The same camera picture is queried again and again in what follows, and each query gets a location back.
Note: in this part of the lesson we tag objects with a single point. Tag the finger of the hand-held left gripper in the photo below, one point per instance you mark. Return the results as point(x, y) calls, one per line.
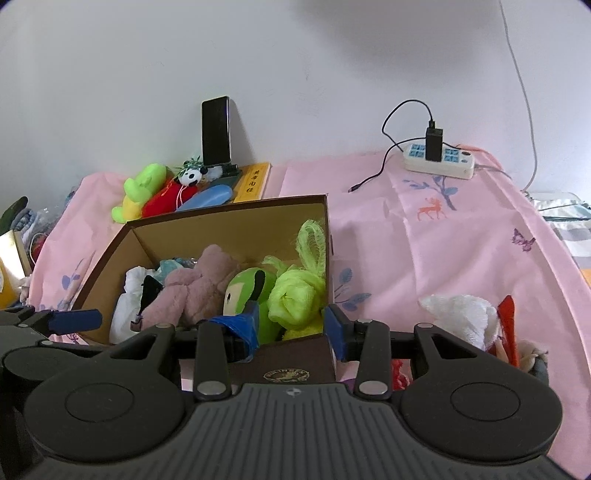
point(76, 319)

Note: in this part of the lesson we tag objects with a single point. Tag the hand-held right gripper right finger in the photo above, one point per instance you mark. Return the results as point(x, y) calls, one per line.
point(339, 332)

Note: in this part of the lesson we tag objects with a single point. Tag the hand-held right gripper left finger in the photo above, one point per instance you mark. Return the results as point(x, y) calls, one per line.
point(242, 330)

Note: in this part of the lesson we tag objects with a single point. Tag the green plush doll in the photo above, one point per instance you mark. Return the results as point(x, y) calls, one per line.
point(240, 288)

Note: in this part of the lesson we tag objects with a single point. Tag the yellow-green mesh bath pouf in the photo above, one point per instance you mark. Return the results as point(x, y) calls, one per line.
point(295, 290)

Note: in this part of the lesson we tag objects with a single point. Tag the pink plush bear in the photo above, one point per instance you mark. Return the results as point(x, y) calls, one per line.
point(194, 286)

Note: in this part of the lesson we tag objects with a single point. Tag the brown cardboard box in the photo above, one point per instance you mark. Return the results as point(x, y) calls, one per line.
point(207, 228)

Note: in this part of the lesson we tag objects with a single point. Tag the white fluffy plush toy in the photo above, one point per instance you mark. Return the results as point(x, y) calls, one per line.
point(461, 314)

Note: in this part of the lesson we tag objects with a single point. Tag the small cloth doll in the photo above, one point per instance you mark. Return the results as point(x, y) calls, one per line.
point(535, 364)

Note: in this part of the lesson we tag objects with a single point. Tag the white and black plush toy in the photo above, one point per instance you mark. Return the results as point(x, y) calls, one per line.
point(129, 300)

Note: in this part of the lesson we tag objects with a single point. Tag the yellow box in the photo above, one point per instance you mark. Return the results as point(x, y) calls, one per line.
point(11, 267)

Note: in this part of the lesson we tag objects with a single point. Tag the teal plush toy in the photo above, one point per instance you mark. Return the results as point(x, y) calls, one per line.
point(171, 266)

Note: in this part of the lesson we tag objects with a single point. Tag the blue grey cloth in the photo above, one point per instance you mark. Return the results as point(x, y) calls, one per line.
point(27, 221)

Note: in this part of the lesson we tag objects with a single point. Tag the dark green object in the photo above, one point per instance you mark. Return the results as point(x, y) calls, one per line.
point(11, 214)

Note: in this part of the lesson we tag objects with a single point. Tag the pink printed bed sheet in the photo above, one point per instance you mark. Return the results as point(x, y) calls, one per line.
point(461, 258)

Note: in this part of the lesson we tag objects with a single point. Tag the yellow book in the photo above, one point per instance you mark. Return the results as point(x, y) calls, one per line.
point(251, 182)

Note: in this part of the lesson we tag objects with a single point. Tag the red plush toy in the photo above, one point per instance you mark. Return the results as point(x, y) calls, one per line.
point(164, 198)

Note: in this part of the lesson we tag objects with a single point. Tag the neon green plush toy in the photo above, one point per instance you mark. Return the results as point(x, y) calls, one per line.
point(143, 182)

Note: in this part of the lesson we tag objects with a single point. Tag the dark phone stand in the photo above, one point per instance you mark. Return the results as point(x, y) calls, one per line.
point(228, 173)

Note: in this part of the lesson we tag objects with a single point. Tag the small panda plush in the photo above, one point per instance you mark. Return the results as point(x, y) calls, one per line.
point(189, 176)

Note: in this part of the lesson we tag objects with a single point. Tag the red pointed cloth toy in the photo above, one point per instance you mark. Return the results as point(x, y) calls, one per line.
point(508, 323)

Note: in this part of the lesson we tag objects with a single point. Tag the black smartphone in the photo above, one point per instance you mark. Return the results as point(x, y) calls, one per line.
point(215, 131)

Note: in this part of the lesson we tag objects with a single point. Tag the white power strip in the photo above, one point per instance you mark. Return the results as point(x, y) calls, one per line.
point(455, 161)

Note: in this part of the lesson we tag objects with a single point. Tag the black charger plug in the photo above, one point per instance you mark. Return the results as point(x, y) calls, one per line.
point(434, 143)

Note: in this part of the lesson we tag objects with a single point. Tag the striped folded blanket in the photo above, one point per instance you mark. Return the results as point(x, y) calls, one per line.
point(575, 240)

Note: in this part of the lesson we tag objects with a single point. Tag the clear plastic bedding bag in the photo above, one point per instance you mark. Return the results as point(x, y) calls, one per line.
point(558, 205)

